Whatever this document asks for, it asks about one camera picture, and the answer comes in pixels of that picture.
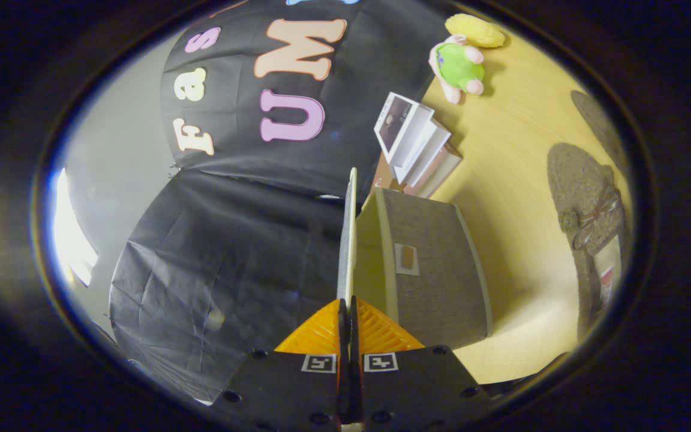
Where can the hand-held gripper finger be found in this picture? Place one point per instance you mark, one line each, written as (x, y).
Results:
(343, 336)
(355, 336)

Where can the grey fabric storage box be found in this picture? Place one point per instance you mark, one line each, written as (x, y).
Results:
(435, 282)

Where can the brown fuzzy slipper shoe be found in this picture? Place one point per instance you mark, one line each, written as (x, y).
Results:
(597, 117)
(585, 192)

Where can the brown book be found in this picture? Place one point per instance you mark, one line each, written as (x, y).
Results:
(384, 177)

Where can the ceiling light panel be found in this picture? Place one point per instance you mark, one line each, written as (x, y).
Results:
(72, 240)

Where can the green and pink plush toy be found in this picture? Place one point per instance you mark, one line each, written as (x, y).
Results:
(459, 66)

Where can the yellow plush cushion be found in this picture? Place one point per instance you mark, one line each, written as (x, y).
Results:
(476, 31)

